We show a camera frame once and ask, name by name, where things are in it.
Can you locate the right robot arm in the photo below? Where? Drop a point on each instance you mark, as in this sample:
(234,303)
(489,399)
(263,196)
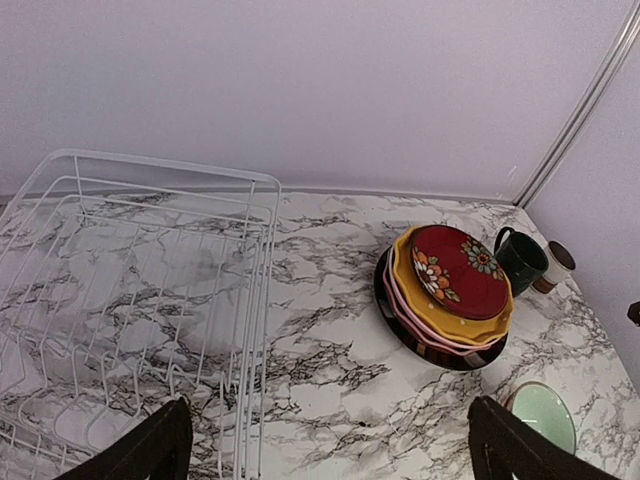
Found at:
(633,313)

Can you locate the dark green mug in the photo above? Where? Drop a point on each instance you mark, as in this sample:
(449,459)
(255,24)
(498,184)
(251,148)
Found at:
(521,258)

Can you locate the pink bear plate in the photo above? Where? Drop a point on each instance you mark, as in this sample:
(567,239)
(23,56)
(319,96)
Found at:
(425,330)

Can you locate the dark red floral plate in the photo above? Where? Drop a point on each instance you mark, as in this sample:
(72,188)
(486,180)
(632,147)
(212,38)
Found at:
(459,272)

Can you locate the black rimmed cream plate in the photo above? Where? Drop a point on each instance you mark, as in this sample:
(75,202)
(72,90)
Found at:
(434,355)

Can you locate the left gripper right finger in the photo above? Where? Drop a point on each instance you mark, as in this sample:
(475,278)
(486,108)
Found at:
(503,447)

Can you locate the white wire dish rack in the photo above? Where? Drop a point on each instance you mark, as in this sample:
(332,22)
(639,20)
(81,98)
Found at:
(128,282)

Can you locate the right aluminium frame post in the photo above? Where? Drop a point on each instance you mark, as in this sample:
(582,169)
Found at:
(577,121)

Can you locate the yellow polka dot plate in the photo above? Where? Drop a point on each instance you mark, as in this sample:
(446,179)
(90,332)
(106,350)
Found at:
(419,304)

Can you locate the mauve polka dot plate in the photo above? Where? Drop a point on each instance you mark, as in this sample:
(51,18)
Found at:
(415,332)

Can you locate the cream brown cup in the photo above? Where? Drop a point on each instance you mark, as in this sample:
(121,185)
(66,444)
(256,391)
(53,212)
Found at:
(560,265)

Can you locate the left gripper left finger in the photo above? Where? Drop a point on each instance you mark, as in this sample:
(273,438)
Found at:
(158,448)

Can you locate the pale green glass bowl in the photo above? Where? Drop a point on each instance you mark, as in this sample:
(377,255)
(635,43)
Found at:
(541,408)

